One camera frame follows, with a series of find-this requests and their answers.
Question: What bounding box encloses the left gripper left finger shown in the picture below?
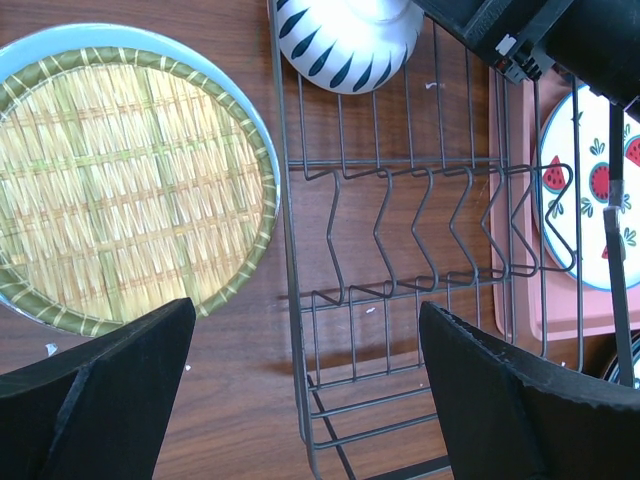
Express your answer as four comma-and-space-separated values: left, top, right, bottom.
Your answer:
1, 298, 196, 479

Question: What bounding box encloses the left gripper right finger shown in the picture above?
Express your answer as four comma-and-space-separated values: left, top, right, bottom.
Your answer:
419, 302, 639, 479

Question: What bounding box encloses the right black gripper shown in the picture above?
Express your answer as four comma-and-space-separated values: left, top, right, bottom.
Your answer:
415, 0, 639, 115

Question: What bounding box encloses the white bowl orange rim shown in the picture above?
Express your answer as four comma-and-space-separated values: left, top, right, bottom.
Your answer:
273, 0, 424, 95

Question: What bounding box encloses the woven bamboo tray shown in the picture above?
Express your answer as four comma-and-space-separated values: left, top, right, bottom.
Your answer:
0, 46, 279, 338

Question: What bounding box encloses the chinese text plate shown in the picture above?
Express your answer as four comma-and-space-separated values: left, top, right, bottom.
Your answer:
597, 329, 640, 390

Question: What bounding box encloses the pink plastic tray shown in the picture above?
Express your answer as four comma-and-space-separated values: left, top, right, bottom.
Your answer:
489, 69, 614, 342

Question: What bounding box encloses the watermelon pattern plate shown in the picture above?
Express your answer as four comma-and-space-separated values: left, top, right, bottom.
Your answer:
533, 86, 610, 291

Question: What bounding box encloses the light blue plate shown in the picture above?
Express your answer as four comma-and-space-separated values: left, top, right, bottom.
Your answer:
0, 23, 281, 331

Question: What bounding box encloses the black wire dish rack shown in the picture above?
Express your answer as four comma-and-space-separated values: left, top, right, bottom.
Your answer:
267, 1, 615, 479

